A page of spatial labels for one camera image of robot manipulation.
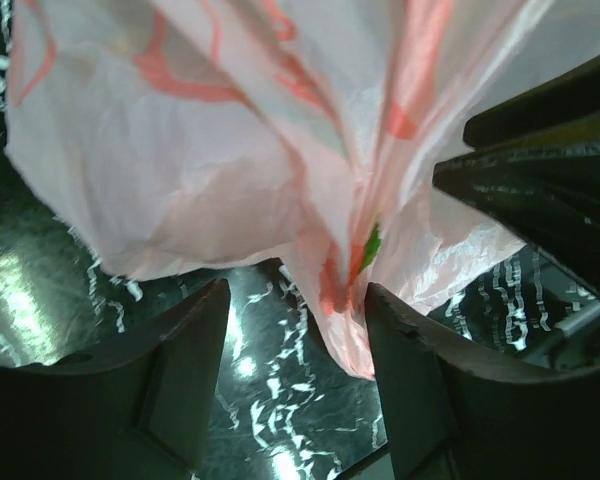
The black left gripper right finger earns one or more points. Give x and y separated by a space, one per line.
454 409

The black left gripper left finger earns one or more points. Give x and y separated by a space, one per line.
134 406

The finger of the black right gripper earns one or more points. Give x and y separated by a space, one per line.
547 196
571 96

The pink plastic bag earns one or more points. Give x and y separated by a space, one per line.
178 135

